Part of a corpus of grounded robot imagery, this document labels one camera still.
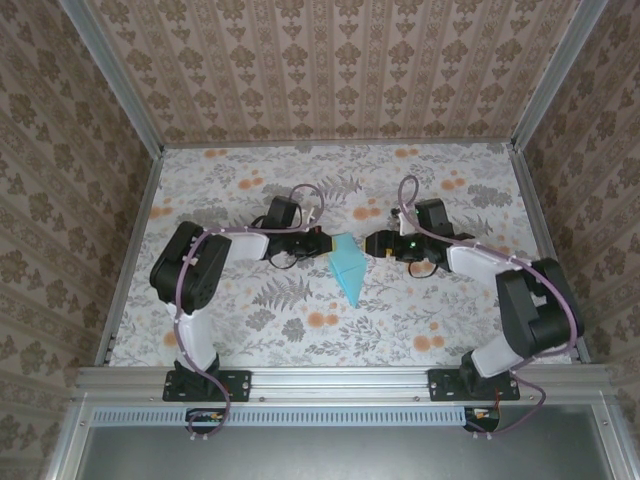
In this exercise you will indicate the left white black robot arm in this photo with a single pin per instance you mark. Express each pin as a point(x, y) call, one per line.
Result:
point(185, 270)

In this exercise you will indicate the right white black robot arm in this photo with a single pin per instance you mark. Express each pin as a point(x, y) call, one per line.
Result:
point(530, 310)

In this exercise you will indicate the grey metal sheet panel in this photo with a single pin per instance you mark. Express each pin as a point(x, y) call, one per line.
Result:
point(340, 455)

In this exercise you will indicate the floral printed table cover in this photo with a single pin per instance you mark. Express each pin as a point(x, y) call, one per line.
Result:
point(350, 340)

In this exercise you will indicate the small black connector board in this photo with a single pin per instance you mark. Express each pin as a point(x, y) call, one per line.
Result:
point(482, 416)
point(205, 417)

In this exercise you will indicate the thin aluminium back rail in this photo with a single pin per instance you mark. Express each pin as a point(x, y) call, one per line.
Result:
point(340, 145)

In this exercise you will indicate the aluminium side rail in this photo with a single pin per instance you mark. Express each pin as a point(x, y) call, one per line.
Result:
point(139, 225)
point(540, 225)

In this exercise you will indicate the wide aluminium mounting rail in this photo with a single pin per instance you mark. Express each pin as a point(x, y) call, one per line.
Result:
point(340, 382)

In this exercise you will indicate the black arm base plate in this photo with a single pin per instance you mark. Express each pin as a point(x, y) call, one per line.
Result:
point(442, 385)
point(240, 385)

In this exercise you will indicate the aluminium frame post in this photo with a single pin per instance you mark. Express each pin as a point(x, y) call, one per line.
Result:
point(555, 75)
point(116, 80)

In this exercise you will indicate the aluminium lower frame bar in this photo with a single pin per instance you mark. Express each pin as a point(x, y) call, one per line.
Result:
point(67, 440)
point(617, 450)

